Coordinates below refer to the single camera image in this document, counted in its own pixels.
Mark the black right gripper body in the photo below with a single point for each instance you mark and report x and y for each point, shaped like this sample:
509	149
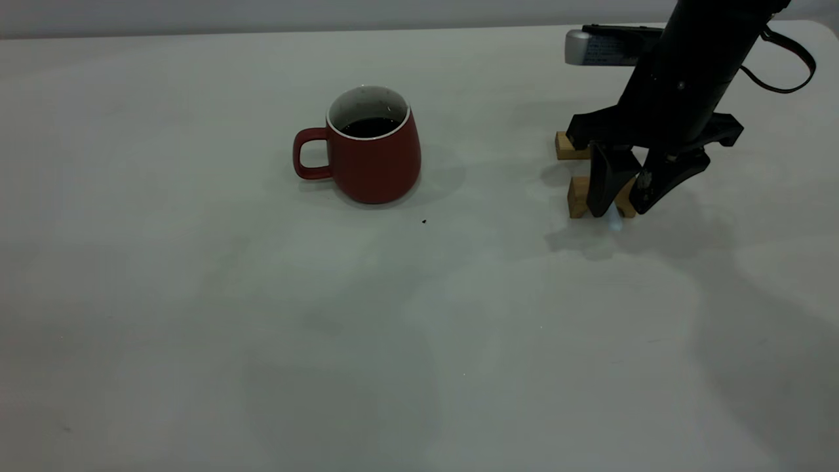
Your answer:
682	92

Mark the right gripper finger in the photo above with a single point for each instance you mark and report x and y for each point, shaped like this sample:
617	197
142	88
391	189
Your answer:
662	177
606	183

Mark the dark red ceramic mug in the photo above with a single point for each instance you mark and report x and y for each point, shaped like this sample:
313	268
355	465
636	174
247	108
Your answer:
377	167

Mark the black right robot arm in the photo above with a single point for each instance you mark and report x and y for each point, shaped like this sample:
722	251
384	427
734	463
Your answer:
727	16

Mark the arched wooden block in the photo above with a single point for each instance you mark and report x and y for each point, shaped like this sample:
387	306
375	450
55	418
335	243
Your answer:
578	196

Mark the flat rectangular wooden block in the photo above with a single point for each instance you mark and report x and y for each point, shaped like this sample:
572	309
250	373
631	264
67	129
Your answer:
565	149

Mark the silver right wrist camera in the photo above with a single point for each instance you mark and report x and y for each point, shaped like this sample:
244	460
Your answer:
606	47

